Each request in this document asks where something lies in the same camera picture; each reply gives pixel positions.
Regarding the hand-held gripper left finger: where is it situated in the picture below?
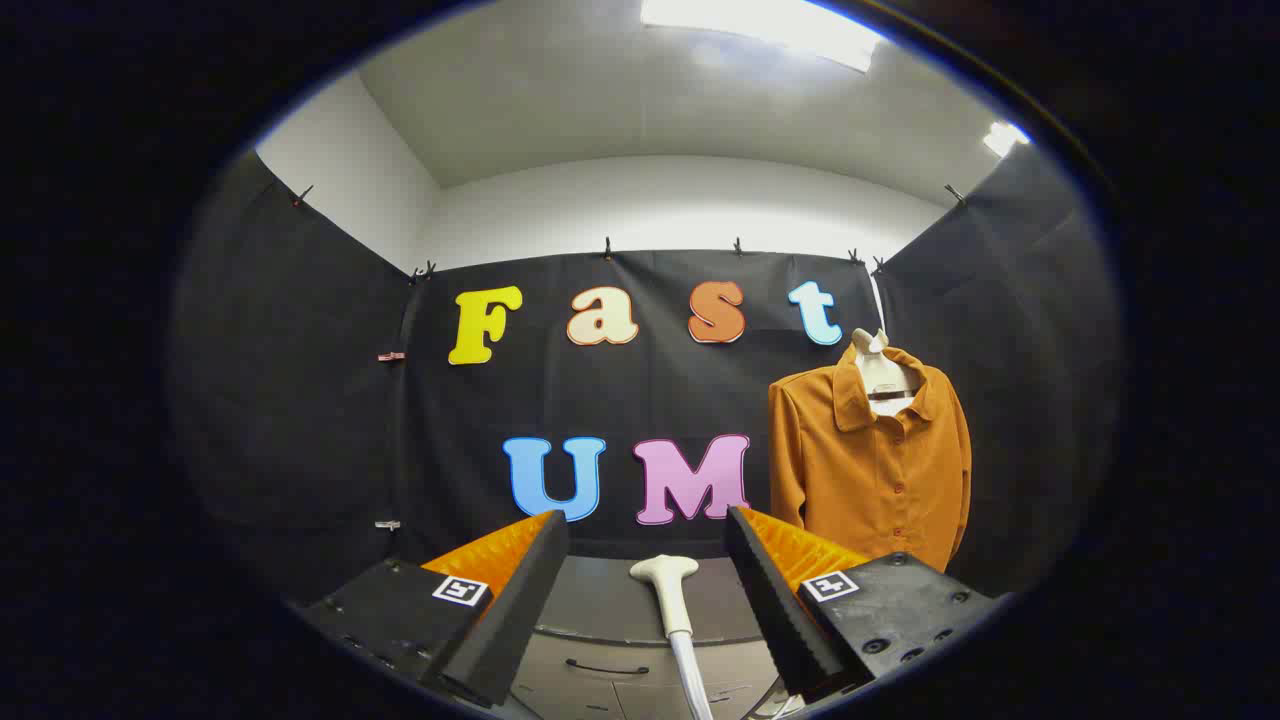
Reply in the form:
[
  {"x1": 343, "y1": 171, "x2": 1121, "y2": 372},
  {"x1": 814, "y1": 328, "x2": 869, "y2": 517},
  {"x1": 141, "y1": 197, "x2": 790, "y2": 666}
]
[{"x1": 295, "y1": 510, "x2": 571, "y2": 711}]

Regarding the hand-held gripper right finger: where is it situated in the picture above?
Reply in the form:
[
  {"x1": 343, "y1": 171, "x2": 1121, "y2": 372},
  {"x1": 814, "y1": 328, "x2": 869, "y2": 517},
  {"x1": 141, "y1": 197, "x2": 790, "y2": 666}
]
[{"x1": 724, "y1": 505, "x2": 1004, "y2": 706}]

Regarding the white garment steamer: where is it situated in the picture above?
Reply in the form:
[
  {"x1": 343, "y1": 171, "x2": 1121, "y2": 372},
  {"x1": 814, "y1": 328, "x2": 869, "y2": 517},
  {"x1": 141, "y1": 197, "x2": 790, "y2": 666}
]
[{"x1": 629, "y1": 554, "x2": 715, "y2": 720}]

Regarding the orange button-up shirt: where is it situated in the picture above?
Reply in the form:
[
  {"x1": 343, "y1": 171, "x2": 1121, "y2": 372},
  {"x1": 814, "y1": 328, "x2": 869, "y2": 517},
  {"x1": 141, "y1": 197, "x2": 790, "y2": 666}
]
[{"x1": 767, "y1": 345, "x2": 973, "y2": 573}]

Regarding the white mannequin hanger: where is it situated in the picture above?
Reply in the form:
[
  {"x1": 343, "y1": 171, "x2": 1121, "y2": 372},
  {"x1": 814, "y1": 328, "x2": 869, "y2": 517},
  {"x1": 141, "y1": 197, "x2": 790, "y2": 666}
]
[{"x1": 850, "y1": 328, "x2": 926, "y2": 416}]

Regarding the large ceiling light panel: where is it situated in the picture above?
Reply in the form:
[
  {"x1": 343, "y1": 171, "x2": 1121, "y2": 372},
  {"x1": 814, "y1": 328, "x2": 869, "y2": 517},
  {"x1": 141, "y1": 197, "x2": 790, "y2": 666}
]
[{"x1": 640, "y1": 0, "x2": 886, "y2": 73}]

